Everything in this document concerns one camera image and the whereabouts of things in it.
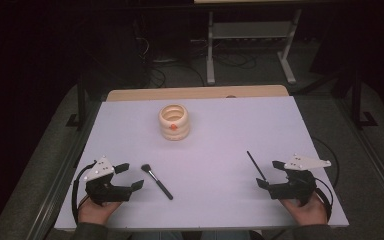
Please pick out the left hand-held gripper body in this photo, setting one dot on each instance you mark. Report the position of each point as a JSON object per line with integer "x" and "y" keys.
{"x": 101, "y": 191}

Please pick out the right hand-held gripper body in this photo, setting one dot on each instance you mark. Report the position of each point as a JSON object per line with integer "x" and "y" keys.
{"x": 296, "y": 188}

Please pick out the thin black brush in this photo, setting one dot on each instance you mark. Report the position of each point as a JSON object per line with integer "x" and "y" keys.
{"x": 256, "y": 166}

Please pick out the black makeup brush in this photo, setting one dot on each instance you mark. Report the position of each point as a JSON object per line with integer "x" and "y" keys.
{"x": 161, "y": 188}

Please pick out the cream ringed brush holder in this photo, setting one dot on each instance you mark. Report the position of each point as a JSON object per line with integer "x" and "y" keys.
{"x": 180, "y": 133}

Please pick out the person's left hand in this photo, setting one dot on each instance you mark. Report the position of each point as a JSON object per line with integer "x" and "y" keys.
{"x": 95, "y": 213}

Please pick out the person's right hand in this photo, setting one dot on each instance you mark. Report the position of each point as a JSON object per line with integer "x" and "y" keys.
{"x": 310, "y": 215}

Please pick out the black metal stand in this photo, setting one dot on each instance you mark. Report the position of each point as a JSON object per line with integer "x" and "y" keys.
{"x": 357, "y": 106}
{"x": 81, "y": 106}

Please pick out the wooden table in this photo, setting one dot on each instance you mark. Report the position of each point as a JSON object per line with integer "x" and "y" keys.
{"x": 196, "y": 92}

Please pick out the white metal stand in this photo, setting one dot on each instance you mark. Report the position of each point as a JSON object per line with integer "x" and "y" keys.
{"x": 251, "y": 30}

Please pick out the grey metal rail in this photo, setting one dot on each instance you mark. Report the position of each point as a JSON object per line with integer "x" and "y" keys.
{"x": 376, "y": 166}
{"x": 63, "y": 176}

